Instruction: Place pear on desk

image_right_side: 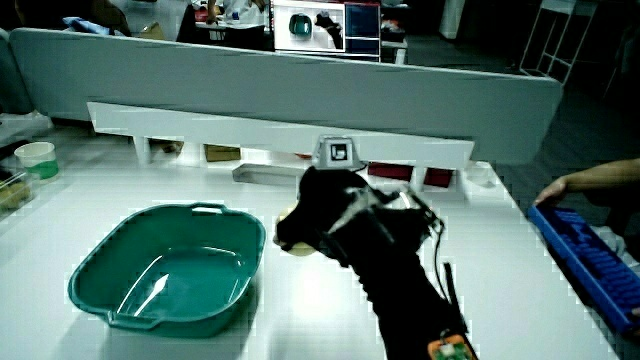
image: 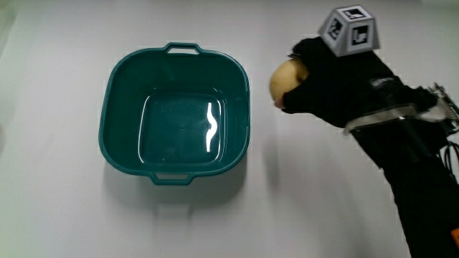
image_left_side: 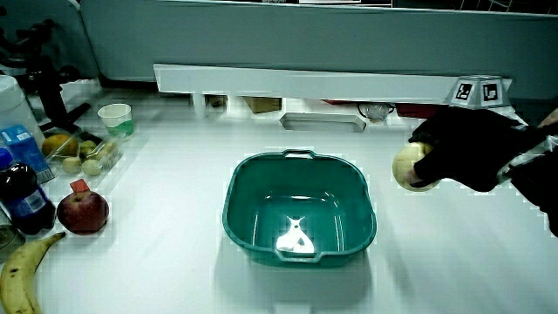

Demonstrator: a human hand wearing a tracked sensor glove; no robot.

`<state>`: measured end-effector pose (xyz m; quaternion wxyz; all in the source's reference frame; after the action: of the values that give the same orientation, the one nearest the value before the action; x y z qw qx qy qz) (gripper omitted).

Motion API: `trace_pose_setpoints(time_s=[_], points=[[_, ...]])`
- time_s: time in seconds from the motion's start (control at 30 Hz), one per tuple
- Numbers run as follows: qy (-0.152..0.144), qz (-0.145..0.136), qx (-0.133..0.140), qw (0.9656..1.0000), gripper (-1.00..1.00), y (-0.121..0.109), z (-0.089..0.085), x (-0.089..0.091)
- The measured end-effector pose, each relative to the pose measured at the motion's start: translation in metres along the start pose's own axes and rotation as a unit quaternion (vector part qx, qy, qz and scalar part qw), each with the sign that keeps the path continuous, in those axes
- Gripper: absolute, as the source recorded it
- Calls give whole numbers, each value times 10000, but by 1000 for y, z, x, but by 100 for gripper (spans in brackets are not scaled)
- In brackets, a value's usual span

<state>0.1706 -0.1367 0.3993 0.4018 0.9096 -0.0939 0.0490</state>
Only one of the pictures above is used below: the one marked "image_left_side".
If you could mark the person's right hand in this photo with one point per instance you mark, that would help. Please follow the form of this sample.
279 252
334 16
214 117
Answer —
471 144

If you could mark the yellow-green apple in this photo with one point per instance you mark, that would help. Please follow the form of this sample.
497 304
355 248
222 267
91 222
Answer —
403 162

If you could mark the person's right forearm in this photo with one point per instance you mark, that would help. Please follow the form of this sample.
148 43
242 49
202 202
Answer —
540 183

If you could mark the white desk shelf riser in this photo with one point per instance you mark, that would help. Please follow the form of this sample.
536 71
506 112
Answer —
305 83

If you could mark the white desk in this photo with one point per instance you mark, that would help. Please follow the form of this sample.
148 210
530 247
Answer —
174 261

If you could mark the dark red flat object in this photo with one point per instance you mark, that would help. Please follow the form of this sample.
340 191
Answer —
416 110

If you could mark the clear glass bowl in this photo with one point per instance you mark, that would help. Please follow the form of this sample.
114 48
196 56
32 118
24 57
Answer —
376 111

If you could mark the white shallow tray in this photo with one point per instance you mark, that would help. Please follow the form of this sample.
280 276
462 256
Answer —
322 123

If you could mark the grey partition panel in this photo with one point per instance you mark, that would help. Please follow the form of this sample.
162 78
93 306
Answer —
305 39

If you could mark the brown cardboard box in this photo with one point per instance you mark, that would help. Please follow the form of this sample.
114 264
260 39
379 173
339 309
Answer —
262 104

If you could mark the green plastic basin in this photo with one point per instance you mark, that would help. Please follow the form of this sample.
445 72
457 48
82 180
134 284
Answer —
261 183

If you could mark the white green paper cup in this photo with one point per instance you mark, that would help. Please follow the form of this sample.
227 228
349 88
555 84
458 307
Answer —
115 120

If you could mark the clear plastic fruit tray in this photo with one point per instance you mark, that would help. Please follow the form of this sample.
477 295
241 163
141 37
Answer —
111 161

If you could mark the small pale green fruit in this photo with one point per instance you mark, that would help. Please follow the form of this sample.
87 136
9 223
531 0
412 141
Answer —
91 167
71 165
107 151

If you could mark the green kiwi fruit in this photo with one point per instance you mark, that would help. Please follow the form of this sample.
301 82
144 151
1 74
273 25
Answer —
88 147

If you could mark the red paper tag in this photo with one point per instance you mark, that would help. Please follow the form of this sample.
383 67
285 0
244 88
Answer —
79 186

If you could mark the red apple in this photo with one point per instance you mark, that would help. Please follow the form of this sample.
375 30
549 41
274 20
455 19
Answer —
83 213

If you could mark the orange yellow mango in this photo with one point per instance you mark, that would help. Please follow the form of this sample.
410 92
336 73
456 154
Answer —
59 145

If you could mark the blue drink carton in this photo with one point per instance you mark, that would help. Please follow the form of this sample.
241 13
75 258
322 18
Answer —
26 150

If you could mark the dark soda bottle blue label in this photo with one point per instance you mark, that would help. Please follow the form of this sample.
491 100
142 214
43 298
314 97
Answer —
22 200

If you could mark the white plastic container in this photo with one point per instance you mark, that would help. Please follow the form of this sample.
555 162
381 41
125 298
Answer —
13 109

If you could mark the yellow banana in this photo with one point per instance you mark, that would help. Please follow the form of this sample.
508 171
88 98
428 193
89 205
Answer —
19 270

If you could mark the clear drinking glass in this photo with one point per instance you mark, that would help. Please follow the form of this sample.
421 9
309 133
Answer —
8 240

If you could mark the black camera stand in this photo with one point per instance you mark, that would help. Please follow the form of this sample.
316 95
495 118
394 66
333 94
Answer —
50 96

